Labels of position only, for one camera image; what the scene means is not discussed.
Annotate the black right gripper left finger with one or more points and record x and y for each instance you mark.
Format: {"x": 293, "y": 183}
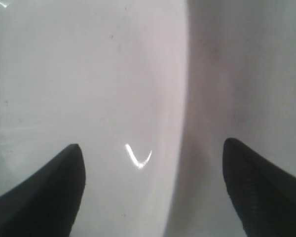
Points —
{"x": 46, "y": 204}

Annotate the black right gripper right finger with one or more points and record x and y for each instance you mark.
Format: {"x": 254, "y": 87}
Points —
{"x": 263, "y": 195}

